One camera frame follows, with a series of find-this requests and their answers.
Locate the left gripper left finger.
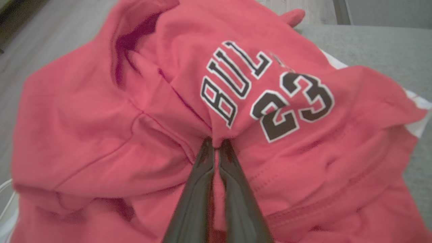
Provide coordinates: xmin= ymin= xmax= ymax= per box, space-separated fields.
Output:
xmin=162 ymin=136 xmax=215 ymax=243

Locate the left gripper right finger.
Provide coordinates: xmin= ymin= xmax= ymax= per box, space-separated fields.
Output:
xmin=218 ymin=138 xmax=274 ymax=243

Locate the red garment with 23 print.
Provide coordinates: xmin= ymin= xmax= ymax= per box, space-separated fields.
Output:
xmin=0 ymin=0 xmax=432 ymax=243

